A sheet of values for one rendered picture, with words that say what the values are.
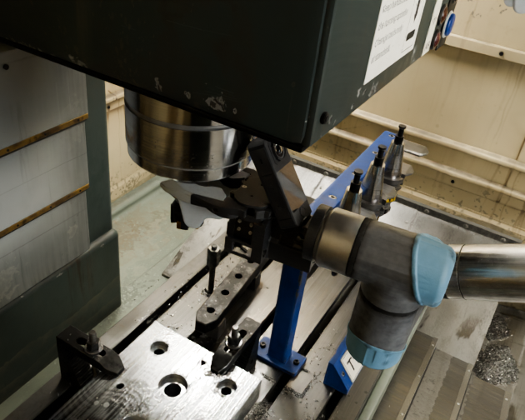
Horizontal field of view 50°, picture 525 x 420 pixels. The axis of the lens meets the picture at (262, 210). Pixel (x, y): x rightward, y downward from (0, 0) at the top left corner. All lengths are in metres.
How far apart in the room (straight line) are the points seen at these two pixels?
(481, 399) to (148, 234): 1.14
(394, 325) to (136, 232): 1.38
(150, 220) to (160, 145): 1.39
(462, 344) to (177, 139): 1.13
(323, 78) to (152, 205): 1.67
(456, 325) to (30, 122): 1.15
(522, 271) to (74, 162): 0.87
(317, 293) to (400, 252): 0.67
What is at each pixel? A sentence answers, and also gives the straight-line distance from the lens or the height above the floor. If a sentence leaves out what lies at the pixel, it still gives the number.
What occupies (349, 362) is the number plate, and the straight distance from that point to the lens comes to 1.11.
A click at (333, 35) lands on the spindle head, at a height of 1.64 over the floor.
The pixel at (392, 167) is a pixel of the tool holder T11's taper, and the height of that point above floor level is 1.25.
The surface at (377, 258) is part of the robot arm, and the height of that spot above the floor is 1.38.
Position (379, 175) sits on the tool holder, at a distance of 1.01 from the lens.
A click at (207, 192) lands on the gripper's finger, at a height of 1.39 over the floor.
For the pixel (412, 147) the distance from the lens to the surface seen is 1.28.
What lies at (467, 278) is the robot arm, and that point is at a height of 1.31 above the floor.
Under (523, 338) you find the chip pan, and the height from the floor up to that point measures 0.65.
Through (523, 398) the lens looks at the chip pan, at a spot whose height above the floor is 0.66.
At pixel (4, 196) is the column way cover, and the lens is 1.13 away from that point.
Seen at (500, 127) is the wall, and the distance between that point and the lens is 1.63.
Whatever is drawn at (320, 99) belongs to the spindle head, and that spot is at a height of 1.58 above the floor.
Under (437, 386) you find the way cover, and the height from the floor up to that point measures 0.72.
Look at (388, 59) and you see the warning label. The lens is 0.61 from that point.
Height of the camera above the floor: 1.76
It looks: 34 degrees down
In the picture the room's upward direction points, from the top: 8 degrees clockwise
